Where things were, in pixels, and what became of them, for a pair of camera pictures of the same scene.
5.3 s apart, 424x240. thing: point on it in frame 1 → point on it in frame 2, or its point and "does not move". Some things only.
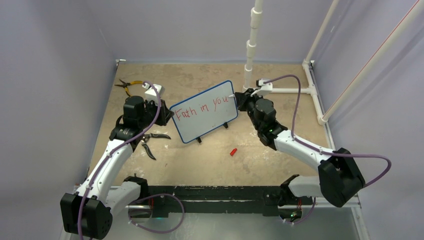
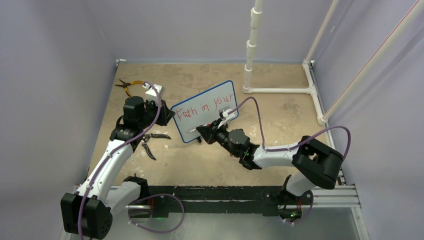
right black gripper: [243, 98] → [210, 133]
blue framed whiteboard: [205, 112] does not move
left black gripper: [165, 114] does not move
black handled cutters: [146, 137] does not move
